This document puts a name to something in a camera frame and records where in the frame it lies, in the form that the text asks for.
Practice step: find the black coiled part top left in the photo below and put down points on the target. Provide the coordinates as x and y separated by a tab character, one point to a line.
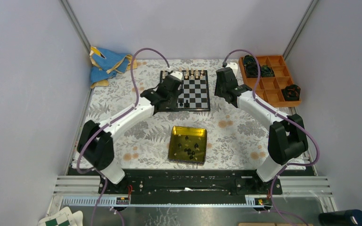
248	59

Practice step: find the orange compartment organizer tray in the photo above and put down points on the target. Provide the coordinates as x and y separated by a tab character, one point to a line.
270	88

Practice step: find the black coiled part middle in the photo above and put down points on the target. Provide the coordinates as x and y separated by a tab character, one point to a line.
252	70

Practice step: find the yellow metal tray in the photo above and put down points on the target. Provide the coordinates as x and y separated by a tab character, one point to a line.
176	146

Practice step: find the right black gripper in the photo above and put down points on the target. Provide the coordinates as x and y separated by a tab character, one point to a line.
217	91

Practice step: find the black chess pieces in tray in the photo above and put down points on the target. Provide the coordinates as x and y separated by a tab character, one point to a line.
190	146

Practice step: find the floral patterned table mat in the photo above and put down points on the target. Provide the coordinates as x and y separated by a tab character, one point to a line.
233	139

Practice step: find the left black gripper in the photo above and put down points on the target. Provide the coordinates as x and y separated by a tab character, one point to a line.
173	104

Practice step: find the blue yellow cloth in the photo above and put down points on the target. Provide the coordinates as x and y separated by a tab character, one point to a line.
107	64

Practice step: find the row of white chess pieces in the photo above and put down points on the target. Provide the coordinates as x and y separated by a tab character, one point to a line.
194	74

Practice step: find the black coiled part in organizer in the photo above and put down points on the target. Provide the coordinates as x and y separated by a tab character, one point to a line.
266	71

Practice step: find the green white checkered paper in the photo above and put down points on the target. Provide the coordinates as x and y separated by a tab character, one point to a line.
63	218

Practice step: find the black mounting base rail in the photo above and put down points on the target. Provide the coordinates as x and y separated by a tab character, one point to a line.
231	181

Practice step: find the black white chess board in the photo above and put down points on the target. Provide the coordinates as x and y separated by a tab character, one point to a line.
197	93

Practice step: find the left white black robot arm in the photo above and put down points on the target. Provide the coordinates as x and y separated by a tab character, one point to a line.
96	143

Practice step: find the black part at tray edge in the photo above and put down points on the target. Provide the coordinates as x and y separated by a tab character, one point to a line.
291	93

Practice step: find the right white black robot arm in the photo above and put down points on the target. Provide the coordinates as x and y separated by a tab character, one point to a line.
286	138

